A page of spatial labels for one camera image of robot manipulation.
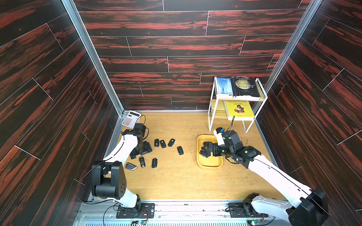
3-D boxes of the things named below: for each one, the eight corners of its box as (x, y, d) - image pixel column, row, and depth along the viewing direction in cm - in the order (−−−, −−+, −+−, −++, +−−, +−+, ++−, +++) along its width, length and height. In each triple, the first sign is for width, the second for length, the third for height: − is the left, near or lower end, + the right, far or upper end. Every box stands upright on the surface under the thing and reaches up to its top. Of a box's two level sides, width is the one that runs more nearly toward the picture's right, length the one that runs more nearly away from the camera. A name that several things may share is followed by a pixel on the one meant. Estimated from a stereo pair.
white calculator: (121, 124, 114) (119, 121, 111) (131, 113, 123) (130, 110, 120) (134, 129, 111) (132, 126, 108) (143, 117, 119) (143, 114, 116)
